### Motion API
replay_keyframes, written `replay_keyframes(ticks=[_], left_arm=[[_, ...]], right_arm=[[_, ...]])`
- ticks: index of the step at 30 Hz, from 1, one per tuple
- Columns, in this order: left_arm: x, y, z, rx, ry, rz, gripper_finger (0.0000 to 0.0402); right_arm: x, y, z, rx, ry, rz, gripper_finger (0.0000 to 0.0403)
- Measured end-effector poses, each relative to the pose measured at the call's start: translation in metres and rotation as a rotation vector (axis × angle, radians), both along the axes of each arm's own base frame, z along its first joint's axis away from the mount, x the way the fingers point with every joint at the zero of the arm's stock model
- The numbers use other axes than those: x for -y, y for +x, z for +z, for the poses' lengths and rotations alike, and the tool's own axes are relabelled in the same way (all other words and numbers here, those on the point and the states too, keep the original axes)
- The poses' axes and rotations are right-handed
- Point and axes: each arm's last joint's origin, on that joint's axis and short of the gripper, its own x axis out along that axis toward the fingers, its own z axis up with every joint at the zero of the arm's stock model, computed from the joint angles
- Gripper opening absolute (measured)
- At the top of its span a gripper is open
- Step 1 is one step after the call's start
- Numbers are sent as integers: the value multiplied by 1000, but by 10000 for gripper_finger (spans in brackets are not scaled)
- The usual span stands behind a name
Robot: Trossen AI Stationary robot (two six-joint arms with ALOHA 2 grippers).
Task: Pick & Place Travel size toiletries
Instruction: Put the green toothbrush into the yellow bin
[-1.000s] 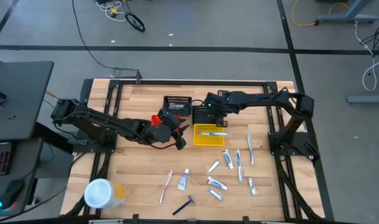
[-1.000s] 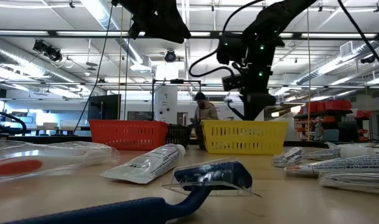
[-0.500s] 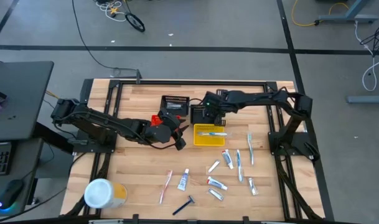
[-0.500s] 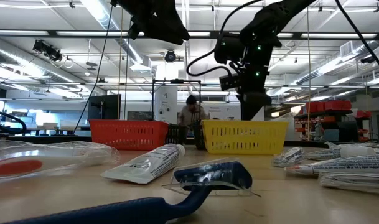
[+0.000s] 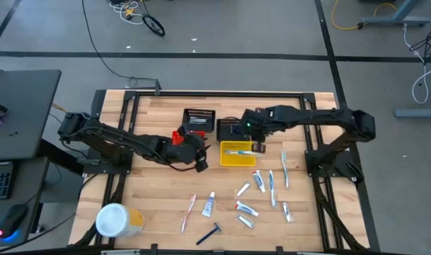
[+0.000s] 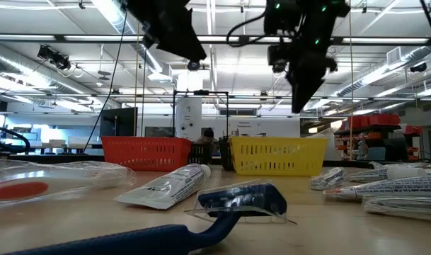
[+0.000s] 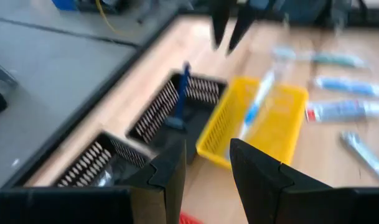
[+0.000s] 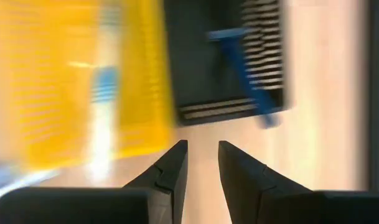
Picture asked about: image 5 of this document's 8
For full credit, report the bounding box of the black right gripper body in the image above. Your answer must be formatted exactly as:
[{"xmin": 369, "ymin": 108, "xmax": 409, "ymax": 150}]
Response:
[{"xmin": 251, "ymin": 124, "xmax": 274, "ymax": 145}]

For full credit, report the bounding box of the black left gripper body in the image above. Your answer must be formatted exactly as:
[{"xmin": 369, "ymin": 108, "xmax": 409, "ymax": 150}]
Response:
[{"xmin": 165, "ymin": 134, "xmax": 207, "ymax": 164}]

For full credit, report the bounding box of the blue toothbrush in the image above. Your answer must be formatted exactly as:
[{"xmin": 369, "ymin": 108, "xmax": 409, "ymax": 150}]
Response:
[
  {"xmin": 224, "ymin": 149, "xmax": 263, "ymax": 157},
  {"xmin": 268, "ymin": 169, "xmax": 278, "ymax": 208}
]

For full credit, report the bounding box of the green toothbrush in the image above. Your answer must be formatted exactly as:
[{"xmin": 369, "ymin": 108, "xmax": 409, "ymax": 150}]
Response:
[{"xmin": 280, "ymin": 151, "xmax": 289, "ymax": 188}]

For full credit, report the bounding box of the white toothpaste tube red-blue print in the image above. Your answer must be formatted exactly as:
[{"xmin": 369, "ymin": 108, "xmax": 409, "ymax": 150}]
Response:
[{"xmin": 251, "ymin": 169, "xmax": 267, "ymax": 194}]

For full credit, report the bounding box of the white toothpaste tube blue print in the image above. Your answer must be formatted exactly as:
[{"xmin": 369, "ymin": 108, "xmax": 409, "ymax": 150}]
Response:
[{"xmin": 201, "ymin": 191, "xmax": 217, "ymax": 218}]

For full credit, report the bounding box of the red toothbrush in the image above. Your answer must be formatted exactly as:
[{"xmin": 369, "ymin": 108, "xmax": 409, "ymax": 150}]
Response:
[{"xmin": 180, "ymin": 193, "xmax": 197, "ymax": 234}]

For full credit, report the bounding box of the blue disposable razor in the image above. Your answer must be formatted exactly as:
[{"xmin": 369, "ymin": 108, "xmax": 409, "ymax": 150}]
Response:
[{"xmin": 195, "ymin": 222, "xmax": 223, "ymax": 247}]

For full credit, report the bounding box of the red slotted plastic basket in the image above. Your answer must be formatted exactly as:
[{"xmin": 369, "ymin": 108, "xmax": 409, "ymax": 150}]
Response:
[{"xmin": 171, "ymin": 130, "xmax": 207, "ymax": 147}]

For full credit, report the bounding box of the black slotted plastic basket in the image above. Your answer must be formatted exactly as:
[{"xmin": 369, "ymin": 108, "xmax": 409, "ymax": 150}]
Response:
[
  {"xmin": 181, "ymin": 108, "xmax": 217, "ymax": 134},
  {"xmin": 216, "ymin": 118, "xmax": 253, "ymax": 142}
]

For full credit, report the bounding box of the yellow slotted plastic basket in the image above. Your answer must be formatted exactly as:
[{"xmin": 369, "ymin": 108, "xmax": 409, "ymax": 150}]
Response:
[{"xmin": 219, "ymin": 140, "xmax": 257, "ymax": 167}]

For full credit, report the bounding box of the white toothpaste tube red print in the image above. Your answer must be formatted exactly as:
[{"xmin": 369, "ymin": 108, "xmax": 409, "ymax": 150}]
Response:
[{"xmin": 234, "ymin": 200, "xmax": 260, "ymax": 217}]

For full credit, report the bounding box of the small tube far right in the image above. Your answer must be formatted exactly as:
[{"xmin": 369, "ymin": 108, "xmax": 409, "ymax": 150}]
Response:
[{"xmin": 281, "ymin": 201, "xmax": 294, "ymax": 224}]

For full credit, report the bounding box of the black corner box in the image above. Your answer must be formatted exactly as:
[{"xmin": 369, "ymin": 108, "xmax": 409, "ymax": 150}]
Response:
[{"xmin": 90, "ymin": 89, "xmax": 107, "ymax": 120}]

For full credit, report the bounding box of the yellow canister with white lid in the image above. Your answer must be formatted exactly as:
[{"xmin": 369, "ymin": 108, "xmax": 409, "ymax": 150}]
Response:
[{"xmin": 95, "ymin": 203, "xmax": 146, "ymax": 238}]

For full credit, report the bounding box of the grey-blue desk foot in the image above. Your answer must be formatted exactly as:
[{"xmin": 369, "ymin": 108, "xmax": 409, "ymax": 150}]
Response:
[
  {"xmin": 358, "ymin": 0, "xmax": 431, "ymax": 28},
  {"xmin": 394, "ymin": 106, "xmax": 431, "ymax": 118}
]

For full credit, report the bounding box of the black desk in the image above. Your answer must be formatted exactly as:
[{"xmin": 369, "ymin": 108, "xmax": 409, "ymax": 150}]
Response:
[{"xmin": 0, "ymin": 69, "xmax": 62, "ymax": 161}]

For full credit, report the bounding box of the black keyboard shelf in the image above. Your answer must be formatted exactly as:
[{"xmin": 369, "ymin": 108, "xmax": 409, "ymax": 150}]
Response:
[{"xmin": 0, "ymin": 157, "xmax": 50, "ymax": 247}]

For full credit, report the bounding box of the black computer mouse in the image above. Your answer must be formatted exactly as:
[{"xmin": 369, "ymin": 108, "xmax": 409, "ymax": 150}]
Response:
[{"xmin": 0, "ymin": 204, "xmax": 28, "ymax": 239}]

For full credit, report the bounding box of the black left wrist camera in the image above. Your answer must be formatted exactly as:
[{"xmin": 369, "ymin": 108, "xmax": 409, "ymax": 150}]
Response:
[{"xmin": 195, "ymin": 155, "xmax": 209, "ymax": 174}]

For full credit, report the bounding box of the black metal table frame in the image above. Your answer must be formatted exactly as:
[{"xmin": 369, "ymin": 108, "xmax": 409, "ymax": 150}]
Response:
[{"xmin": 73, "ymin": 90, "xmax": 370, "ymax": 255}]

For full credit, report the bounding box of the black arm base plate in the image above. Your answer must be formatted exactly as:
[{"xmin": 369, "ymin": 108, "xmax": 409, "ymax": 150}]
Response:
[
  {"xmin": 304, "ymin": 148, "xmax": 361, "ymax": 178},
  {"xmin": 83, "ymin": 147, "xmax": 134, "ymax": 175}
]

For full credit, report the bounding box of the long black floor cable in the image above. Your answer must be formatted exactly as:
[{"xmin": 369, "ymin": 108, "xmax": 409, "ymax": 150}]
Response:
[{"xmin": 81, "ymin": 0, "xmax": 159, "ymax": 89}]

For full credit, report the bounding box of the yellow floor cable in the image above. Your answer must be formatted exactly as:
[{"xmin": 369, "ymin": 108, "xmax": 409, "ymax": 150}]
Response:
[{"xmin": 331, "ymin": 0, "xmax": 398, "ymax": 31}]

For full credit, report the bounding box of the white cable bundle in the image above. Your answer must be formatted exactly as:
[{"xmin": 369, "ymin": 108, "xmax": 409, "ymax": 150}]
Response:
[{"xmin": 108, "ymin": 0, "xmax": 145, "ymax": 26}]

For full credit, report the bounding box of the white floor cable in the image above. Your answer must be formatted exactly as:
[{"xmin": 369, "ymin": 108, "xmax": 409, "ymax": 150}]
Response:
[{"xmin": 402, "ymin": 23, "xmax": 431, "ymax": 105}]

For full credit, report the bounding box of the black cable bundle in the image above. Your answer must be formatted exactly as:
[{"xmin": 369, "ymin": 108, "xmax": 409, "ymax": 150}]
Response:
[{"xmin": 409, "ymin": 21, "xmax": 431, "ymax": 64}]

